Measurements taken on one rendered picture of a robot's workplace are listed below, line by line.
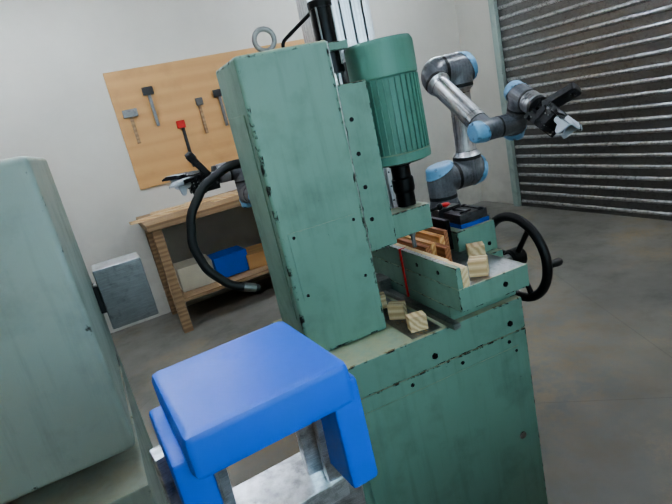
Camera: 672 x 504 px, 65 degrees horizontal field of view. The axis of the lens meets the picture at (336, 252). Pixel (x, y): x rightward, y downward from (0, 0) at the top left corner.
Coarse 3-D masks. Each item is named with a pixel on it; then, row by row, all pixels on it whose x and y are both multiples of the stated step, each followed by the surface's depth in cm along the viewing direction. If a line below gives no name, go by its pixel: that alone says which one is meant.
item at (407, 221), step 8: (392, 208) 146; (400, 208) 144; (408, 208) 142; (416, 208) 142; (424, 208) 143; (392, 216) 139; (400, 216) 140; (408, 216) 141; (416, 216) 142; (424, 216) 143; (400, 224) 141; (408, 224) 142; (416, 224) 143; (424, 224) 144; (432, 224) 145; (400, 232) 141; (408, 232) 142
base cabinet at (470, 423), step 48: (432, 384) 131; (480, 384) 137; (528, 384) 144; (384, 432) 128; (432, 432) 134; (480, 432) 140; (528, 432) 147; (384, 480) 130; (432, 480) 136; (480, 480) 143; (528, 480) 150
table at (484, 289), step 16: (464, 256) 146; (496, 256) 141; (384, 272) 162; (400, 272) 151; (496, 272) 130; (512, 272) 130; (416, 288) 145; (432, 288) 136; (448, 288) 129; (464, 288) 125; (480, 288) 127; (496, 288) 129; (512, 288) 131; (448, 304) 131; (464, 304) 126; (480, 304) 128
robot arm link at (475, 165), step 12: (456, 60) 202; (468, 60) 204; (456, 72) 203; (468, 72) 205; (456, 84) 205; (468, 84) 206; (468, 96) 209; (456, 120) 212; (456, 132) 214; (456, 144) 217; (468, 144) 214; (456, 156) 218; (468, 156) 214; (480, 156) 217; (468, 168) 216; (480, 168) 217; (468, 180) 217; (480, 180) 220
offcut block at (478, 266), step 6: (474, 258) 131; (480, 258) 130; (486, 258) 129; (468, 264) 130; (474, 264) 129; (480, 264) 129; (486, 264) 128; (474, 270) 130; (480, 270) 129; (486, 270) 129; (474, 276) 130; (480, 276) 130
